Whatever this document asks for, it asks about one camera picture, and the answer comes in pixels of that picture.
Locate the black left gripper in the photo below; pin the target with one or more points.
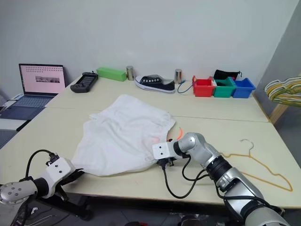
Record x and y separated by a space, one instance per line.
68 179

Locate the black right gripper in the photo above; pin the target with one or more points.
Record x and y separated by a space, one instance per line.
167 162

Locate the white shorts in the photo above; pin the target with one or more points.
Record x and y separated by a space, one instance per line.
122 136

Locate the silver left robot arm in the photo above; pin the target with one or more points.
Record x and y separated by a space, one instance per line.
14 190

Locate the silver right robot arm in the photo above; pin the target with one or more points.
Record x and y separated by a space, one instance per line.
225 171

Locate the dark rounded shape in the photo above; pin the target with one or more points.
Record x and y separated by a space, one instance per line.
191 220

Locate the black canvas sneaker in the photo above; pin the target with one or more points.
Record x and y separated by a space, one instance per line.
155 85

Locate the red plastic bin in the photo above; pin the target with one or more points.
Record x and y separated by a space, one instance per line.
203 90

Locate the silver metal cylinder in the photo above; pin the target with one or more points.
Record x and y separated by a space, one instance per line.
130 73
178 76

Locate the green plastic bin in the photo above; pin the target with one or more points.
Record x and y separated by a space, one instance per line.
223 90

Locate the black handheld game console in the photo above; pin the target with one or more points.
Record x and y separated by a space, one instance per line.
84 82

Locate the blue plastic bin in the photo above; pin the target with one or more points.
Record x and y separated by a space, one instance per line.
243 90

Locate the green rectangular box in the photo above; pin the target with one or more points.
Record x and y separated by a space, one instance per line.
110 73

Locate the open laptop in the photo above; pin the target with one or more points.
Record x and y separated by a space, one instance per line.
40 80

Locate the wooden clothes rack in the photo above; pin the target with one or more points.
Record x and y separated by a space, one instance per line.
281 109

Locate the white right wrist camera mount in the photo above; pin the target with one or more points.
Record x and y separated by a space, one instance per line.
163 149

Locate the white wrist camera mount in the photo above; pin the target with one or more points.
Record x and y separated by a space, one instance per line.
58 168
163 149

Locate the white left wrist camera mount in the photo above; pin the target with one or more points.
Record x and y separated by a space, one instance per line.
58 168

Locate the black table base frame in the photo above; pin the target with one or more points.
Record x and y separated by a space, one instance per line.
77 209

